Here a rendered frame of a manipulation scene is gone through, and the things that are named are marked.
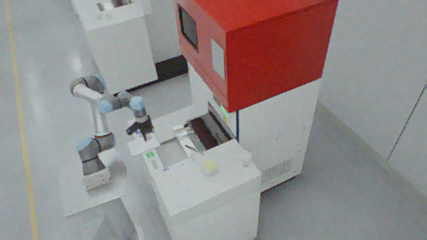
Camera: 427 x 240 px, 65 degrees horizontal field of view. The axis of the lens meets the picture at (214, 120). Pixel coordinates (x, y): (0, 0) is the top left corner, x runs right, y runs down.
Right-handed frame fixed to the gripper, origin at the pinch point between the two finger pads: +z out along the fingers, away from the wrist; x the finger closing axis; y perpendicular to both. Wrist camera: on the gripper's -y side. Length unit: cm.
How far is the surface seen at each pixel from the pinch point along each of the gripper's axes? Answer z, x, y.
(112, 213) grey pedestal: 66, 3, -38
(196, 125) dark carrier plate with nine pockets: 20.8, 15.7, 42.1
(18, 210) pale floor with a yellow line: 111, 80, -121
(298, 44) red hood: -47, -15, 103
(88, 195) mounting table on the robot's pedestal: 29, -1, -46
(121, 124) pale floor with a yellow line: 111, 142, -5
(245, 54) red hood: -53, -15, 65
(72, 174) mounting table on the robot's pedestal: 29, 22, -52
